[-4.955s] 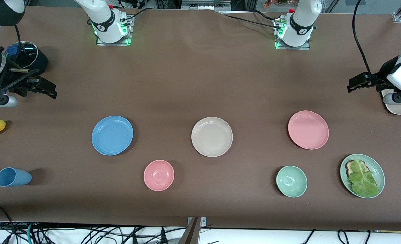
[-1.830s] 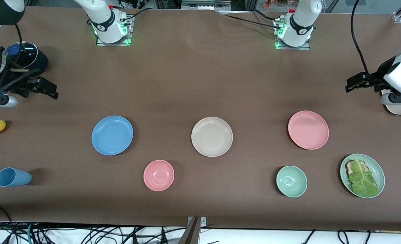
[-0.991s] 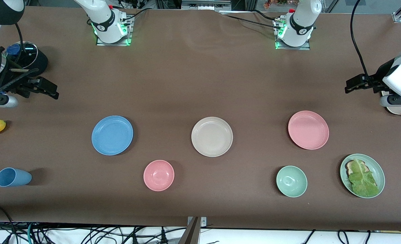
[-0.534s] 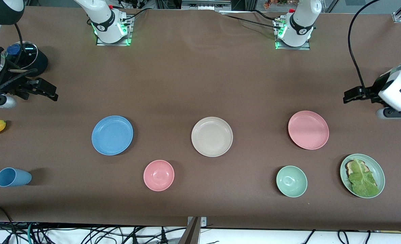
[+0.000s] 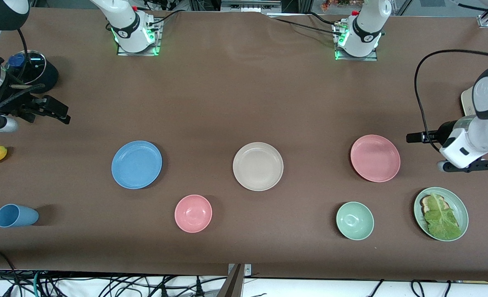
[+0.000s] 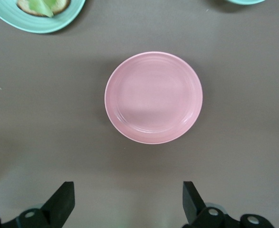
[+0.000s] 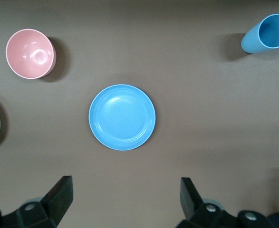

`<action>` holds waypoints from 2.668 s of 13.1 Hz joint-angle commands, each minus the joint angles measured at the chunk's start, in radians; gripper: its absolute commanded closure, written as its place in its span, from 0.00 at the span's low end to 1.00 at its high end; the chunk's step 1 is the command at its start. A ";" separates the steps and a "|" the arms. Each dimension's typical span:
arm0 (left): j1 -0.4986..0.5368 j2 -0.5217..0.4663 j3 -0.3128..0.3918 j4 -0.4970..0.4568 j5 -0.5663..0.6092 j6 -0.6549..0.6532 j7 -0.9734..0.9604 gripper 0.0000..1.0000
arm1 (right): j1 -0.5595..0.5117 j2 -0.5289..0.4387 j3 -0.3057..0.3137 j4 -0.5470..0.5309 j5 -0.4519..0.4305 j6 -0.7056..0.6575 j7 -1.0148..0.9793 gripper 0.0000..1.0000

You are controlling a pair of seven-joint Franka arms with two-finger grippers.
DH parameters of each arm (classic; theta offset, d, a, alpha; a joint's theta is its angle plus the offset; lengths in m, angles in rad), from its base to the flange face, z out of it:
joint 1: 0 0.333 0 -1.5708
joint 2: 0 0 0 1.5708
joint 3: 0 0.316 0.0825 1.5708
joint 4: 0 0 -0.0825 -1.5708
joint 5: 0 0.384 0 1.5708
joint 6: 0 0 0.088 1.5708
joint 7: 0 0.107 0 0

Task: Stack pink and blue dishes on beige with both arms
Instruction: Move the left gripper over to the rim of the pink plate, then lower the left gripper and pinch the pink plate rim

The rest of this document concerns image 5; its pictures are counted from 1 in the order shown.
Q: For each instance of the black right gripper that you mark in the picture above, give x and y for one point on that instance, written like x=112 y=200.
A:
x=17 y=108

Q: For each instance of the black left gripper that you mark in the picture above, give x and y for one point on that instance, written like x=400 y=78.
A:
x=443 y=131

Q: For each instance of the pink shallow bowl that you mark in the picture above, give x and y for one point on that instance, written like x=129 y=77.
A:
x=375 y=158

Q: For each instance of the blue shallow bowl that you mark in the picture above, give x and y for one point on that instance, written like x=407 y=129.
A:
x=136 y=165

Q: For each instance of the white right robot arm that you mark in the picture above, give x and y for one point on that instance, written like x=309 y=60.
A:
x=128 y=24

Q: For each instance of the glass lid with blue knob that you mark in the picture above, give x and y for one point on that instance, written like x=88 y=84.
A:
x=35 y=64

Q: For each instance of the cream toaster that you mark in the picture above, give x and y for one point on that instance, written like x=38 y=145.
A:
x=469 y=103

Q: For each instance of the toasted bread slice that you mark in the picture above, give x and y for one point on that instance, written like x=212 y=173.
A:
x=425 y=202

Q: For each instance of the green plate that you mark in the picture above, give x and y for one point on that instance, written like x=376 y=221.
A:
x=454 y=202

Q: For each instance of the green lettuce leaf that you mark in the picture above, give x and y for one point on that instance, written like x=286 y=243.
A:
x=442 y=222

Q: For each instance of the small green bowl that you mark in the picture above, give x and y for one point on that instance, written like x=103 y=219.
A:
x=354 y=220

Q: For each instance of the blue cup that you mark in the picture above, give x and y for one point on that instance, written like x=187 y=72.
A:
x=17 y=215

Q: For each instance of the orange artificial flowers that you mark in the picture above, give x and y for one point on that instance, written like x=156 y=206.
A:
x=330 y=5

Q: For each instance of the beige shallow bowl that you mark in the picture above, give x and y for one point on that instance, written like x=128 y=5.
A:
x=258 y=166

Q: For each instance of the small pink bowl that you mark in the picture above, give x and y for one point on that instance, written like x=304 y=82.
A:
x=193 y=213

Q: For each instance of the grey metal box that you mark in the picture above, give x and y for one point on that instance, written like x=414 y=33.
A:
x=248 y=6

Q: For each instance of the grey metal strut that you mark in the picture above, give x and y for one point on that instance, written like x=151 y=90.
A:
x=233 y=284

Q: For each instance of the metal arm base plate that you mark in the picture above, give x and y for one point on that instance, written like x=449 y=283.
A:
x=157 y=39
x=351 y=58

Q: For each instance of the aluminium frame strut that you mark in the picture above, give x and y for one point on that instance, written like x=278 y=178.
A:
x=484 y=21

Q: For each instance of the small metal bracket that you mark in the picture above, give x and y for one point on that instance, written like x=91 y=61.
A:
x=248 y=270

